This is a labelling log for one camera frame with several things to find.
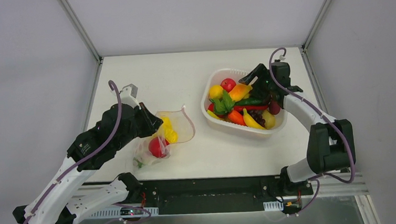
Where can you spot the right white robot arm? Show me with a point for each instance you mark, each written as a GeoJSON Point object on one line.
{"type": "Point", "coordinates": [330, 143]}

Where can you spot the red toy apple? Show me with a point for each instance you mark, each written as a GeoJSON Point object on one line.
{"type": "Point", "coordinates": [228, 84]}

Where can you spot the yellow toy lemon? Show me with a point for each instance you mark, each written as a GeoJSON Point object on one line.
{"type": "Point", "coordinates": [216, 92]}

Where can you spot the white toy radish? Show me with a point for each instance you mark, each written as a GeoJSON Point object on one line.
{"type": "Point", "coordinates": [143, 157]}

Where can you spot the green toy leaf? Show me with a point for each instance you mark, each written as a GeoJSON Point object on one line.
{"type": "Point", "coordinates": [224, 105]}

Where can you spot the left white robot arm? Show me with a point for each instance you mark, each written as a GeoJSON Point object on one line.
{"type": "Point", "coordinates": [88, 153]}

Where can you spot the yellow toy pear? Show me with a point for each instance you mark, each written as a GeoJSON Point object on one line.
{"type": "Point", "coordinates": [269, 119]}

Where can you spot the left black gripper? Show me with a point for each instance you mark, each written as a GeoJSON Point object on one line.
{"type": "Point", "coordinates": [144, 117]}

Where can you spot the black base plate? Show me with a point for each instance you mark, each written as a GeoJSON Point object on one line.
{"type": "Point", "coordinates": [215, 195]}

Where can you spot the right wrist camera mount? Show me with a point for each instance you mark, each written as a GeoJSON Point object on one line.
{"type": "Point", "coordinates": [281, 58]}

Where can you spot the red toy chili pepper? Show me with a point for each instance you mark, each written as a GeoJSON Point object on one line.
{"type": "Point", "coordinates": [249, 107]}

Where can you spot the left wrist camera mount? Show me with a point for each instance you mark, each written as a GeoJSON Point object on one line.
{"type": "Point", "coordinates": [128, 97]}

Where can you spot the yellow toy cabbage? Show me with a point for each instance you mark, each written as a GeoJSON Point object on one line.
{"type": "Point", "coordinates": [167, 131]}

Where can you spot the dark toy grapes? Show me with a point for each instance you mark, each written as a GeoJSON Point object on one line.
{"type": "Point", "coordinates": [257, 115]}

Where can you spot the orange toy mango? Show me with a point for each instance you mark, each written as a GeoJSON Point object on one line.
{"type": "Point", "coordinates": [239, 92]}

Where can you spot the orange toy carrot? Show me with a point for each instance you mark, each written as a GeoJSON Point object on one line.
{"type": "Point", "coordinates": [236, 118]}

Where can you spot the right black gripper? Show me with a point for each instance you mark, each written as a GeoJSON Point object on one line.
{"type": "Point", "coordinates": [263, 77]}

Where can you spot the purple toy sweet potato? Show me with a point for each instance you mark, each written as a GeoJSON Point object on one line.
{"type": "Point", "coordinates": [274, 107]}

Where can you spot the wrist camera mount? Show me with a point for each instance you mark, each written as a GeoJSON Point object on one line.
{"type": "Point", "coordinates": [281, 58]}
{"type": "Point", "coordinates": [128, 97]}

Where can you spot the yellow toy banana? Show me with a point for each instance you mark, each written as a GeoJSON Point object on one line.
{"type": "Point", "coordinates": [250, 121]}

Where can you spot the red toy tomato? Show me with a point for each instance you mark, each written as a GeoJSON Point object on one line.
{"type": "Point", "coordinates": [158, 147]}

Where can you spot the white plastic basket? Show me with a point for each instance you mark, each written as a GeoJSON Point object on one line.
{"type": "Point", "coordinates": [230, 128]}

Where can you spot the clear zip top bag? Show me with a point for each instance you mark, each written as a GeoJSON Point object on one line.
{"type": "Point", "coordinates": [176, 129]}

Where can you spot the red toy bell pepper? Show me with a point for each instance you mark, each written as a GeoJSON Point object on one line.
{"type": "Point", "coordinates": [210, 111]}

